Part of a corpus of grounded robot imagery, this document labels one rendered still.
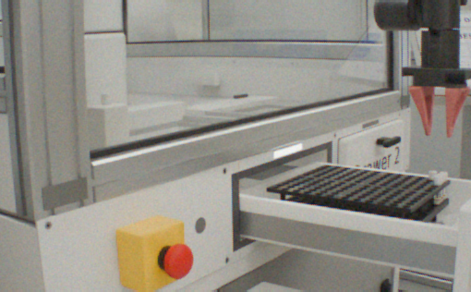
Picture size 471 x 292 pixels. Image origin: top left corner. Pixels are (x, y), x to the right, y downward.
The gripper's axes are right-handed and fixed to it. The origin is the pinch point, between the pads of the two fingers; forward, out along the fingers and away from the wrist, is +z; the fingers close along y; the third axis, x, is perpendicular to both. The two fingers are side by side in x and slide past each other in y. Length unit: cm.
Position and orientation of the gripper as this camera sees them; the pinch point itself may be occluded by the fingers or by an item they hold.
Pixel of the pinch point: (439, 130)
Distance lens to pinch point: 91.4
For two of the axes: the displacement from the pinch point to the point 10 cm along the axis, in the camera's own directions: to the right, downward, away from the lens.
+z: 0.2, 9.8, 1.8
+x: -6.0, 1.6, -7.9
